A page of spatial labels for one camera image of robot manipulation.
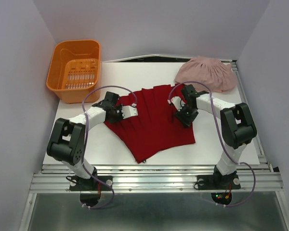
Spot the orange plastic basket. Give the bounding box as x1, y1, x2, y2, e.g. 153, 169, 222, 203
46, 39, 102, 104

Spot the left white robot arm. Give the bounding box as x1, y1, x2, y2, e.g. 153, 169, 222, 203
46, 91, 123, 190

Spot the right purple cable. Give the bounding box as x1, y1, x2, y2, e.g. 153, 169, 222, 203
168, 81, 257, 208

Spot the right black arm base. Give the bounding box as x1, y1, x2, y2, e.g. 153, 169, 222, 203
194, 167, 241, 191

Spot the red pleated skirt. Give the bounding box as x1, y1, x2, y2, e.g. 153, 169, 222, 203
105, 85, 196, 164

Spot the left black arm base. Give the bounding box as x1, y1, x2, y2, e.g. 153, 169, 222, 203
66, 175, 111, 192

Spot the pink pleated skirt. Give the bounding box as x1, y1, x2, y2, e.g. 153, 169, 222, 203
174, 56, 238, 92

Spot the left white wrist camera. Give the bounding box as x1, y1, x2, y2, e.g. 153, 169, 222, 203
121, 105, 138, 119

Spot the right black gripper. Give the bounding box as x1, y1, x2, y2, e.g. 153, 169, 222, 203
174, 102, 199, 127

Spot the aluminium rail frame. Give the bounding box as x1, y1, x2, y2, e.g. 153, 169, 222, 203
18, 56, 289, 231

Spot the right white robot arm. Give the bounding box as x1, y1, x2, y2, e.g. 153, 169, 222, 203
168, 81, 257, 188

